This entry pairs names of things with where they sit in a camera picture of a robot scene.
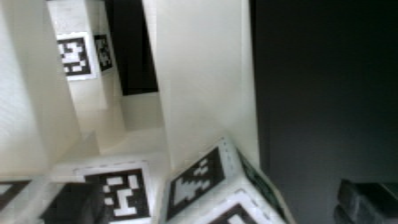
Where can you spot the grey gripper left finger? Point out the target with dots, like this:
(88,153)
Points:
(77,207)

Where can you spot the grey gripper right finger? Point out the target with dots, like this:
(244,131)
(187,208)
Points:
(367,203)

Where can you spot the white chair leg with tag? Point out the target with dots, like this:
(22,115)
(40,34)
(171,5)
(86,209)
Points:
(86,48)

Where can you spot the white chair back frame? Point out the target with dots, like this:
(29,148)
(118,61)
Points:
(52,154)

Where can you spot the white tagged cube nut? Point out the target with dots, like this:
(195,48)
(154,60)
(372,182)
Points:
(221,193)

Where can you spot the white chair seat part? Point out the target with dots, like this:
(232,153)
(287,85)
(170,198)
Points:
(202,44)

